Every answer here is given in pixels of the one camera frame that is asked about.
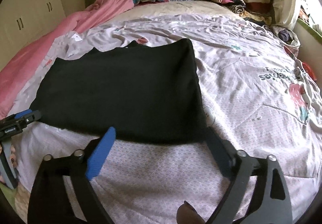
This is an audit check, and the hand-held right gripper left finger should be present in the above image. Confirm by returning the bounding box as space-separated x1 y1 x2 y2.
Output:
28 126 117 224

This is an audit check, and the cream bed sheet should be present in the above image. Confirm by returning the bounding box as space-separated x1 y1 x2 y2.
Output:
121 0 242 26

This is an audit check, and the black printed t-shirt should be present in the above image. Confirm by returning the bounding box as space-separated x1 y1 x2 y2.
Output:
30 38 214 145

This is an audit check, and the pink blanket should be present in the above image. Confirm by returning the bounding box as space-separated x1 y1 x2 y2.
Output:
0 0 164 119

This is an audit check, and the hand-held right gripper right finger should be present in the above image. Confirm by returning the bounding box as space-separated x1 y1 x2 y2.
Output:
204 127 293 224

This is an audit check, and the lilac printed bed sheet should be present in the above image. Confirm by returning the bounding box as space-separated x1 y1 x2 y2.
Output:
7 10 322 224

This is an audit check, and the purple garment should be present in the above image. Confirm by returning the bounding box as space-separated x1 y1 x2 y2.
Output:
277 27 293 43

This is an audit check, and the red cloth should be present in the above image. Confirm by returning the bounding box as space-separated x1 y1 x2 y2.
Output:
302 62 316 80

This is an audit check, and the person's left hand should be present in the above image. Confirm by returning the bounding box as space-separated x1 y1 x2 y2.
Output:
10 146 20 179

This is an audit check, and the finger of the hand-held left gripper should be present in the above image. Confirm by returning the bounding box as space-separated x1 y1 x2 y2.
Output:
14 109 42 126

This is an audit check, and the green window sill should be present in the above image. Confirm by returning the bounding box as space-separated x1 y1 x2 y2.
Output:
297 16 322 46

